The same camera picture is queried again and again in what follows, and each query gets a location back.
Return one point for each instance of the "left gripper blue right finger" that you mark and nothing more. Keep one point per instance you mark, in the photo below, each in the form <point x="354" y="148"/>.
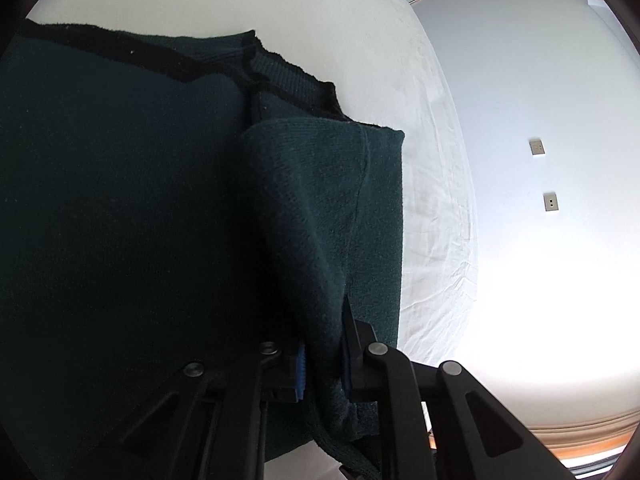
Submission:
<point x="357" y="335"/>

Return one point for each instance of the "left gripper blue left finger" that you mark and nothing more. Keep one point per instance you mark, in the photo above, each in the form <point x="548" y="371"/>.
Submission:
<point x="300" y="374"/>

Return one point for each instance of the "dark green knit sweater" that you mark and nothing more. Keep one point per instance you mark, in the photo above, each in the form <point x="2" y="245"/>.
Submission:
<point x="168" y="201"/>

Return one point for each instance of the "white bed sheet mattress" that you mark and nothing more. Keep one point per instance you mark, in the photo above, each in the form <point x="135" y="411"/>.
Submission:
<point x="386" y="72"/>

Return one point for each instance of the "lower beige wall socket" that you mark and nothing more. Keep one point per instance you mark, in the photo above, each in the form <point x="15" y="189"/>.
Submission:
<point x="550" y="202"/>

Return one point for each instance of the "beige wall socket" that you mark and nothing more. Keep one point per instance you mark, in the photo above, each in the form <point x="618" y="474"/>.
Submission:
<point x="550" y="202"/>
<point x="536" y="147"/>

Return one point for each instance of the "upper beige wall socket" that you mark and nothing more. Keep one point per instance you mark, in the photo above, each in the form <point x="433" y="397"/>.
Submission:
<point x="536" y="147"/>

